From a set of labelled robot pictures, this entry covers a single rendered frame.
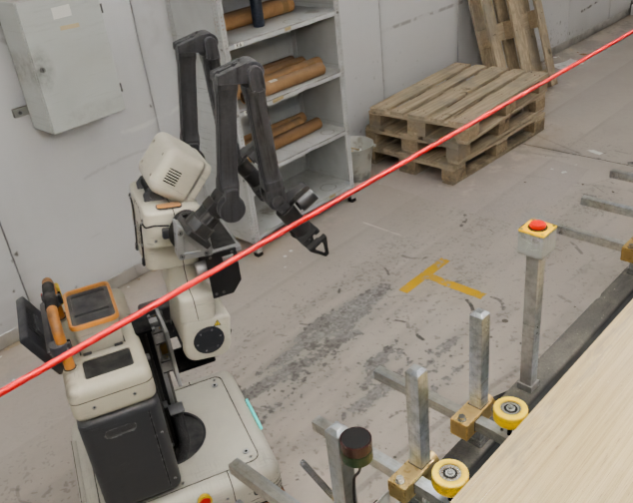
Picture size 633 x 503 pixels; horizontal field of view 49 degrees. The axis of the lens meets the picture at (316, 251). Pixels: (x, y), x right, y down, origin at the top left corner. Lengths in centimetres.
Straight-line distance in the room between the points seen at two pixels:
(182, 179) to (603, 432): 129
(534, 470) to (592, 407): 25
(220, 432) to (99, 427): 57
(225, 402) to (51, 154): 169
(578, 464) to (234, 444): 134
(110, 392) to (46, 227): 185
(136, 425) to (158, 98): 227
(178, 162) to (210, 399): 110
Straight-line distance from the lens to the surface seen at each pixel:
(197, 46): 230
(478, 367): 177
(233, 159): 196
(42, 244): 392
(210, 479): 253
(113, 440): 230
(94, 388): 218
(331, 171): 480
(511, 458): 165
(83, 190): 395
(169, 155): 207
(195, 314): 229
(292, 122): 454
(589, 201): 287
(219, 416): 274
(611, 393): 184
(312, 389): 320
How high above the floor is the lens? 210
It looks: 30 degrees down
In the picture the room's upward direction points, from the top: 7 degrees counter-clockwise
